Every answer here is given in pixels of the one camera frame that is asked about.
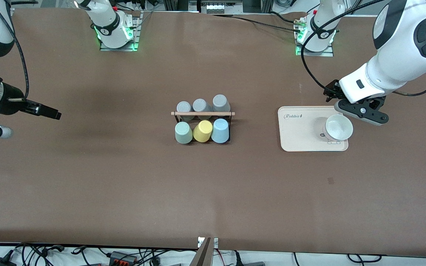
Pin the beige tray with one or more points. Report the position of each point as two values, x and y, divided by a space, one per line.
301 136

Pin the grey cup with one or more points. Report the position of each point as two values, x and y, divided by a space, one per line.
201 105
184 107
220 101

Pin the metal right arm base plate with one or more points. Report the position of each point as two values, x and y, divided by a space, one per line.
136 37

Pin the light green cup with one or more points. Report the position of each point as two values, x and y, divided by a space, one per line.
183 133

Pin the black power adapter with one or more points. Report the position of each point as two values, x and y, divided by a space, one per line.
0 262

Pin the black plug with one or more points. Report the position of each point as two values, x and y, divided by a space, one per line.
250 263

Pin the white bowl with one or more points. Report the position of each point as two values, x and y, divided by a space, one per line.
339 128

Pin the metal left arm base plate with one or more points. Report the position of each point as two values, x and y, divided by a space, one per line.
329 53

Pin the grey angled post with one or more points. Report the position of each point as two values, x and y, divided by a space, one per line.
202 255

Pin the yellow cup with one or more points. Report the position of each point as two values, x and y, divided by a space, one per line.
202 132

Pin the grey device with white buttons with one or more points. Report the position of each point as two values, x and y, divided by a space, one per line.
213 7

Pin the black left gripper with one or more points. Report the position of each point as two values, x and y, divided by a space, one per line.
331 90

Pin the light blue cup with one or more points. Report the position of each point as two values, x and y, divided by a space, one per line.
220 132

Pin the black connector block red buttons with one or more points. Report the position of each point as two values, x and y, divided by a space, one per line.
122 258

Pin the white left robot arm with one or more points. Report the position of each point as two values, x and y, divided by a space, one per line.
401 59

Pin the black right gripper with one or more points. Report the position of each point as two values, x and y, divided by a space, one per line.
12 102

